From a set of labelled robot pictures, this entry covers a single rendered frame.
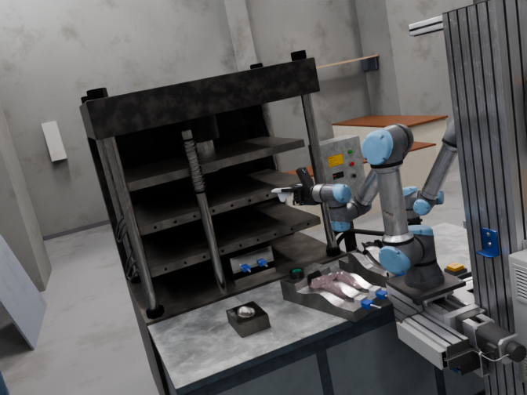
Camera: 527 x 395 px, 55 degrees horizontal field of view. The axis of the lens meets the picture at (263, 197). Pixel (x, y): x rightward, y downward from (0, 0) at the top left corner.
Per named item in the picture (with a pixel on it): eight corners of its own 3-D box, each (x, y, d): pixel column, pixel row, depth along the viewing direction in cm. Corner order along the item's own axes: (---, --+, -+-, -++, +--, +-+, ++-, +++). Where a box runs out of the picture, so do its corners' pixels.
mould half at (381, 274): (434, 278, 259) (430, 253, 256) (391, 295, 250) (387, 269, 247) (376, 255, 305) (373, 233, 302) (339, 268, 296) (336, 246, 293)
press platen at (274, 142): (305, 146, 315) (303, 139, 314) (128, 192, 279) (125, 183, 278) (263, 143, 379) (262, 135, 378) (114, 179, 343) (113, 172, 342)
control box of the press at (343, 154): (393, 338, 361) (361, 135, 329) (357, 354, 351) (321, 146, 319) (376, 327, 381) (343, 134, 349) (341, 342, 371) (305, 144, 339)
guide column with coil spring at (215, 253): (240, 341, 308) (191, 129, 280) (232, 344, 306) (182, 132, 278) (238, 338, 313) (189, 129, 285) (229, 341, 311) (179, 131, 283)
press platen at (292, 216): (321, 223, 323) (320, 216, 322) (151, 277, 287) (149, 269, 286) (275, 206, 391) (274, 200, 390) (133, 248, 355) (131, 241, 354)
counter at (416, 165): (442, 193, 689) (436, 143, 674) (306, 233, 642) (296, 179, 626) (416, 187, 750) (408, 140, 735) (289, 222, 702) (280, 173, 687)
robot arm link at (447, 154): (477, 122, 207) (429, 222, 230) (481, 117, 216) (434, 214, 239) (449, 111, 211) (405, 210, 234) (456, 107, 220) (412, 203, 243)
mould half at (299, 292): (390, 298, 246) (387, 278, 243) (355, 322, 231) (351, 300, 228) (318, 280, 285) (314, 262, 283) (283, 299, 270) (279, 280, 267)
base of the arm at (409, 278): (452, 280, 198) (449, 257, 196) (419, 292, 194) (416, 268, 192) (428, 269, 213) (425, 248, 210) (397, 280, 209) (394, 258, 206)
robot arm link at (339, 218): (360, 224, 211) (355, 199, 209) (343, 233, 204) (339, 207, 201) (344, 223, 217) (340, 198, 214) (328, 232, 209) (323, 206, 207)
